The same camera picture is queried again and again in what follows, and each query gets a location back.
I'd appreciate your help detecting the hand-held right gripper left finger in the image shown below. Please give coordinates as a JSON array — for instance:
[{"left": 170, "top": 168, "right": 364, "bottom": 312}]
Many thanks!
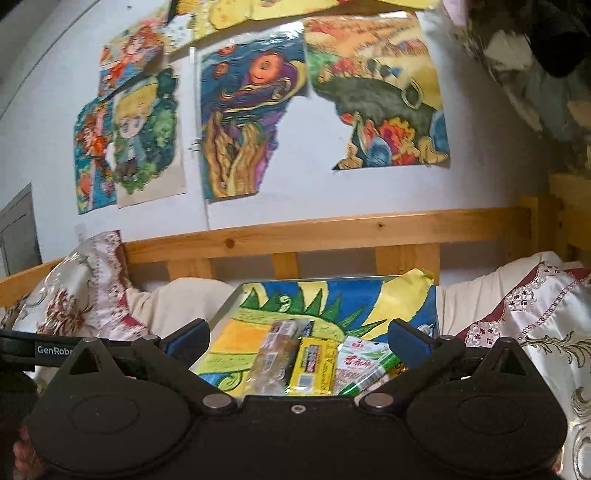
[{"left": 60, "top": 318, "right": 237, "bottom": 415}]

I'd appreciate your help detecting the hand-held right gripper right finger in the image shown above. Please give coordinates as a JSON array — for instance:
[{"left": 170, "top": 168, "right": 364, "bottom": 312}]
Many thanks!
[{"left": 358, "top": 318, "right": 532, "bottom": 415}]

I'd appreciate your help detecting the grey metal tray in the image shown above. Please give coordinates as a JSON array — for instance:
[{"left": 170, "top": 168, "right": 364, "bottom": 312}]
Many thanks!
[{"left": 203, "top": 275, "right": 439, "bottom": 398}]

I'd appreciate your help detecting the white green snack packet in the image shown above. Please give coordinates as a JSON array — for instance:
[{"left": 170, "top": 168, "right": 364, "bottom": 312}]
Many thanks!
[{"left": 333, "top": 335, "right": 394, "bottom": 395}]

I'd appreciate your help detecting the green strip snack packet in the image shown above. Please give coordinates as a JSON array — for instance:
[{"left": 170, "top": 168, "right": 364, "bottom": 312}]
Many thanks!
[{"left": 336, "top": 352, "right": 403, "bottom": 398}]

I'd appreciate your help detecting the clear pastry packet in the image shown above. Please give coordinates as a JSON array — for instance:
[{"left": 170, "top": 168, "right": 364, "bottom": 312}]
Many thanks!
[{"left": 244, "top": 318, "right": 315, "bottom": 398}]

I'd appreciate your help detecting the yellow snack packet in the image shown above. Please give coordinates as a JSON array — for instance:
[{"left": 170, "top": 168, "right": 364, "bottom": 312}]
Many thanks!
[{"left": 285, "top": 336, "right": 341, "bottom": 398}]

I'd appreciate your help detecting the person's left hand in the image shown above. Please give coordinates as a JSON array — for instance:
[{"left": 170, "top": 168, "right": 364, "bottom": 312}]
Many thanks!
[{"left": 11, "top": 425, "right": 47, "bottom": 480}]

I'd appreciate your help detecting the dinosaur drawing paper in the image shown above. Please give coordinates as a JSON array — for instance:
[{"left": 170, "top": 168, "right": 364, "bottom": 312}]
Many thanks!
[{"left": 191, "top": 268, "right": 437, "bottom": 398}]

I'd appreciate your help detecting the floral satin blanket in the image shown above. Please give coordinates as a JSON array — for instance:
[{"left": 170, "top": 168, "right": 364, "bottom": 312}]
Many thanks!
[{"left": 0, "top": 230, "right": 591, "bottom": 480}]

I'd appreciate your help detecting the patterned hanging cloth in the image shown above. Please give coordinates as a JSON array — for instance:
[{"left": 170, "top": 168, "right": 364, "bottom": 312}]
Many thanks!
[{"left": 443, "top": 0, "right": 591, "bottom": 174}]

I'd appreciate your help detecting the dark hanging garment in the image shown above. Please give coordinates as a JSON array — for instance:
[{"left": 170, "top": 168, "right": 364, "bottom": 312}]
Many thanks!
[{"left": 466, "top": 0, "right": 591, "bottom": 78}]

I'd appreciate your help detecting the grey wall panel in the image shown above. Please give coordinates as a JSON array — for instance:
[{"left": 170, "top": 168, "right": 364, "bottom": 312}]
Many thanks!
[{"left": 0, "top": 183, "right": 43, "bottom": 279}]

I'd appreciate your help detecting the white wall conduit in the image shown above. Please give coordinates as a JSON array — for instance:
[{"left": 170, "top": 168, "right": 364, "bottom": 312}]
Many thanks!
[{"left": 187, "top": 44, "right": 213, "bottom": 232}]

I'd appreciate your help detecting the blue pumpkin wall poster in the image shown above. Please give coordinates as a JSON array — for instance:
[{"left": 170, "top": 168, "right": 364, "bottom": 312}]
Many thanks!
[{"left": 74, "top": 95, "right": 118, "bottom": 216}]

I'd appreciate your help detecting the blond child wall poster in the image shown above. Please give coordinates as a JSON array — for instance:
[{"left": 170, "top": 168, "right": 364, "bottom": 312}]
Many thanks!
[{"left": 111, "top": 65, "right": 189, "bottom": 209}]

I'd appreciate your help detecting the purple swirl wall poster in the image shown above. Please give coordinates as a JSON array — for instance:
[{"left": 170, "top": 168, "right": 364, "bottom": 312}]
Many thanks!
[{"left": 196, "top": 32, "right": 309, "bottom": 201}]

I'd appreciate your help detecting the dark hill landscape wall poster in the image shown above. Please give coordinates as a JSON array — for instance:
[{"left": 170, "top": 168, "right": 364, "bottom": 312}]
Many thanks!
[{"left": 302, "top": 11, "right": 452, "bottom": 172}]

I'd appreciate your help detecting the orange figure wall poster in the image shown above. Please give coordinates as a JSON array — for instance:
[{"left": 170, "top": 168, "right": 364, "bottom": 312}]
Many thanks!
[{"left": 98, "top": 11, "right": 167, "bottom": 99}]

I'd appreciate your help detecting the yellow wall poster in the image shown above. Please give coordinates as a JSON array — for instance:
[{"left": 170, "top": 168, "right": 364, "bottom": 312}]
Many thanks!
[{"left": 173, "top": 0, "right": 444, "bottom": 31}]

